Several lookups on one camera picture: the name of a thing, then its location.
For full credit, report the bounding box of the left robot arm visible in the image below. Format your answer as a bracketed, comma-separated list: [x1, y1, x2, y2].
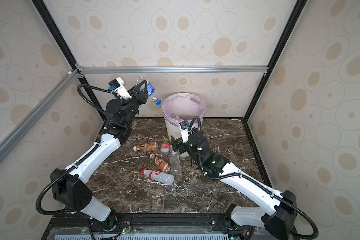
[36, 78, 150, 229]

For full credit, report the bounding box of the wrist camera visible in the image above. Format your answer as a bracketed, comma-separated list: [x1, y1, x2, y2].
[179, 120, 189, 144]
[109, 77, 132, 100]

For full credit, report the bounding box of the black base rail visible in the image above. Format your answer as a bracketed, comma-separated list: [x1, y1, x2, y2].
[42, 213, 274, 240]

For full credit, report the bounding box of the blue label clear bottle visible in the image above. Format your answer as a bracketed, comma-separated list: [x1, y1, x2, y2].
[136, 75, 162, 106]

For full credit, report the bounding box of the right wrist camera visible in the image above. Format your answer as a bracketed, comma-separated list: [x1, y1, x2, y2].
[179, 120, 189, 144]

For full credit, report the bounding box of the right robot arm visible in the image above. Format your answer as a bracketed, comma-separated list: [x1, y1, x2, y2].
[171, 117, 319, 240]

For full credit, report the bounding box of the small bottle pink cap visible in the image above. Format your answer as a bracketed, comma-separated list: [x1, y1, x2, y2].
[160, 138, 171, 159]

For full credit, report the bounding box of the white bottle red label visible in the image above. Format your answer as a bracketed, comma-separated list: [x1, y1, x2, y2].
[142, 169, 175, 185]

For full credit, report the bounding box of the aluminium rail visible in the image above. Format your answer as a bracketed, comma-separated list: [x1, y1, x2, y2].
[0, 70, 79, 164]
[79, 66, 268, 74]

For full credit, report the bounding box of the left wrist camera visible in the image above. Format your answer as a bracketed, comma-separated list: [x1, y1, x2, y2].
[109, 77, 132, 100]

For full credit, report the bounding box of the left aluminium rail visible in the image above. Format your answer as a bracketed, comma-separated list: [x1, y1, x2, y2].
[0, 70, 79, 164]

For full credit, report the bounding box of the black frame post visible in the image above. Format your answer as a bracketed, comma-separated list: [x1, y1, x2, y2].
[31, 0, 106, 122]
[243, 0, 308, 121]

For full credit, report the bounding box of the back aluminium rail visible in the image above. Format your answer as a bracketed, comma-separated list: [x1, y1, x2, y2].
[79, 66, 268, 74]

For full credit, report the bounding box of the pink bin liner bag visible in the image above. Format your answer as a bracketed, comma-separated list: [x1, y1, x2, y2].
[162, 93, 207, 127]

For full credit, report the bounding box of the black frame post left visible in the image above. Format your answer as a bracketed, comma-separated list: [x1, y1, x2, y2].
[31, 0, 106, 122]

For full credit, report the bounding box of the clear bottle white cap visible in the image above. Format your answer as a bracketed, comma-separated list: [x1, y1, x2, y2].
[170, 151, 182, 176]

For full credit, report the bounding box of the brown tea bottle orange label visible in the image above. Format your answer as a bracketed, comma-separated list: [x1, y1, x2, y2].
[150, 154, 171, 173]

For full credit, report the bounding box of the black frame post right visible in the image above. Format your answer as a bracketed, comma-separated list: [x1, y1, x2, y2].
[243, 0, 308, 121]

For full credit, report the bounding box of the white plastic waste bin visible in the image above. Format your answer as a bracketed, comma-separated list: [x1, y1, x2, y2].
[165, 115, 193, 140]

